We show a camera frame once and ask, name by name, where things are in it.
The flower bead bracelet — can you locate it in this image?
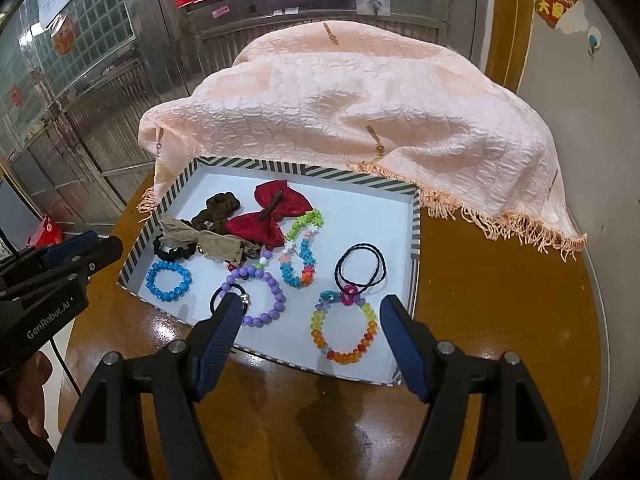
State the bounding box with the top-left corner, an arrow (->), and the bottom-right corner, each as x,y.
279,209 -> 326,289

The red box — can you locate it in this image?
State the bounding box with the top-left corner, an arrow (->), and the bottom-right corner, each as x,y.
25,215 -> 65,248

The brown scrunchie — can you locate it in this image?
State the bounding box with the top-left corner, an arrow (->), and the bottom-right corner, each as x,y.
191,192 -> 242,233

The beige bow hair tie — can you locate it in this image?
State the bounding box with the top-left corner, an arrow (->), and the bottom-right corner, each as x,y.
159,214 -> 263,267

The red wall decoration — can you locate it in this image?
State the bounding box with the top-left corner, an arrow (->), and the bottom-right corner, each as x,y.
537,0 -> 591,33

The peach fringed cloth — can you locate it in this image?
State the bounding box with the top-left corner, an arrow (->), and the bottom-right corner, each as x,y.
135,20 -> 588,263

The grey board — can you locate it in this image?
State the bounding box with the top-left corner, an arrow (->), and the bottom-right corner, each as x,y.
0,175 -> 43,241

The red fabric bow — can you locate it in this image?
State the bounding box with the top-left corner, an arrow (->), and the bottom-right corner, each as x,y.
225,179 -> 313,250

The thin black hair tie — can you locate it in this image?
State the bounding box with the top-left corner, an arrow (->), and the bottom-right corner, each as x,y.
340,242 -> 387,291
334,244 -> 381,289

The black cable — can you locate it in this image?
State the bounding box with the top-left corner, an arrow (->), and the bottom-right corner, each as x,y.
49,337 -> 86,398

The person's left hand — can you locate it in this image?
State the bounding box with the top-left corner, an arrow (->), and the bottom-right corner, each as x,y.
0,350 -> 54,439

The round red door sticker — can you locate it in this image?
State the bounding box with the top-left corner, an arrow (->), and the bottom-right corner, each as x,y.
51,14 -> 76,56

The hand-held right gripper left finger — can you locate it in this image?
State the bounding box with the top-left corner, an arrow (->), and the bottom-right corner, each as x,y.
55,291 -> 247,480

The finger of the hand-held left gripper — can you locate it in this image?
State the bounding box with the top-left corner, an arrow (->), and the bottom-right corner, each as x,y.
30,236 -> 124,292
0,231 -> 100,286

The striped cardboard box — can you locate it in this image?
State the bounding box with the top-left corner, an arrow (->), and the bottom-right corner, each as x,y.
116,156 -> 423,388

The purple bead bracelet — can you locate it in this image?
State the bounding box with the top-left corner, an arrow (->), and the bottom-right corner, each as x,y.
225,265 -> 288,328

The metal grille door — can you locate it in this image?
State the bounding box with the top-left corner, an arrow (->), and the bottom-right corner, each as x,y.
0,0 -> 493,231

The rainbow bead bracelet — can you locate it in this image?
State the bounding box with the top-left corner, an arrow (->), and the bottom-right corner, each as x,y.
310,285 -> 379,366

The blue bead bracelet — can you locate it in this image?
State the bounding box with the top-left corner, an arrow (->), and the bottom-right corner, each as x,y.
146,260 -> 193,304

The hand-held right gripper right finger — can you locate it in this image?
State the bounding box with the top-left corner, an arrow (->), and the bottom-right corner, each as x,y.
379,295 -> 573,480

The black hair tie with charm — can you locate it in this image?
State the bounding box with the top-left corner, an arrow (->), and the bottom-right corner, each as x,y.
209,281 -> 251,316

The black scrunchie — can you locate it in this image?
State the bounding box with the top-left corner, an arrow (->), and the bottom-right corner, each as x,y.
152,232 -> 198,262

